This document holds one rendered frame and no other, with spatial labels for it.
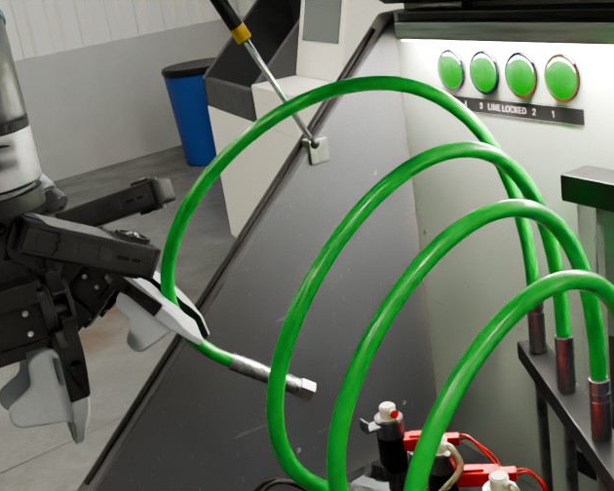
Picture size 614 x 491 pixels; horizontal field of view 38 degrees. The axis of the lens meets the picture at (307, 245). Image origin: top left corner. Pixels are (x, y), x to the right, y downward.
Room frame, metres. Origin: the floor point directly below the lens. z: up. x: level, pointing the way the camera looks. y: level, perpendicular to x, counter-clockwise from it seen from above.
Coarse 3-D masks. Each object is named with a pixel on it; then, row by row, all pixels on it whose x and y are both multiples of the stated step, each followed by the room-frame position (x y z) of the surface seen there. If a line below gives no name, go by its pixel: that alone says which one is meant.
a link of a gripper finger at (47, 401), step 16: (48, 352) 0.61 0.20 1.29; (32, 368) 0.60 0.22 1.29; (48, 368) 0.61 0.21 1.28; (32, 384) 0.60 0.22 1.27; (48, 384) 0.61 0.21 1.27; (64, 384) 0.61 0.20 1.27; (16, 400) 0.60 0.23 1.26; (32, 400) 0.60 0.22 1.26; (48, 400) 0.60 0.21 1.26; (64, 400) 0.61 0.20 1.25; (80, 400) 0.61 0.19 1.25; (16, 416) 0.59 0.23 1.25; (32, 416) 0.60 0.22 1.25; (48, 416) 0.60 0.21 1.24; (64, 416) 0.61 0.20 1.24; (80, 416) 0.61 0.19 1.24; (80, 432) 0.62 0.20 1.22
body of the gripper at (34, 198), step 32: (32, 192) 0.61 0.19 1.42; (0, 224) 0.62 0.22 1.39; (0, 256) 0.61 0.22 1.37; (32, 256) 0.62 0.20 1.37; (0, 288) 0.59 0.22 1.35; (32, 288) 0.60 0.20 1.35; (64, 288) 0.60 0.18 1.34; (0, 320) 0.59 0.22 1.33; (32, 320) 0.60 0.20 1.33; (0, 352) 0.58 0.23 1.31
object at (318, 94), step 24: (312, 96) 0.83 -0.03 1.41; (432, 96) 0.84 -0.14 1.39; (264, 120) 0.83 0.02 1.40; (240, 144) 0.82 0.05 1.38; (216, 168) 0.82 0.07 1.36; (192, 192) 0.82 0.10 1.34; (168, 240) 0.82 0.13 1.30; (528, 240) 0.85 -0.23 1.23; (168, 264) 0.82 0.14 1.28; (528, 264) 0.85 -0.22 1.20; (168, 288) 0.81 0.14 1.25; (216, 360) 0.82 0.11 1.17
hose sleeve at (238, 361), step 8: (232, 360) 0.82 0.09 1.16; (240, 360) 0.82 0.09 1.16; (248, 360) 0.82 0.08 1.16; (232, 368) 0.82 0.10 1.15; (240, 368) 0.82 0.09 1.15; (248, 368) 0.82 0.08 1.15; (256, 368) 0.82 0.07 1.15; (264, 368) 0.82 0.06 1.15; (248, 376) 0.82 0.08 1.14; (256, 376) 0.82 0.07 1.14; (264, 376) 0.82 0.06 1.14; (288, 376) 0.83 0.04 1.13; (288, 384) 0.82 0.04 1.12; (296, 384) 0.82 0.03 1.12; (288, 392) 0.83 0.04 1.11; (296, 392) 0.82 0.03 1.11
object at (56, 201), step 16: (48, 192) 0.85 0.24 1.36; (48, 208) 0.85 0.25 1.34; (64, 272) 0.82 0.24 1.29; (80, 272) 0.82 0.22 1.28; (96, 272) 0.81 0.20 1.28; (80, 288) 0.82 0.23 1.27; (96, 288) 0.81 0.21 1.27; (112, 288) 0.81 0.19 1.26; (80, 304) 0.81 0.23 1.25; (96, 304) 0.81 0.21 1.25; (112, 304) 0.85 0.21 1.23; (80, 320) 0.80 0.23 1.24
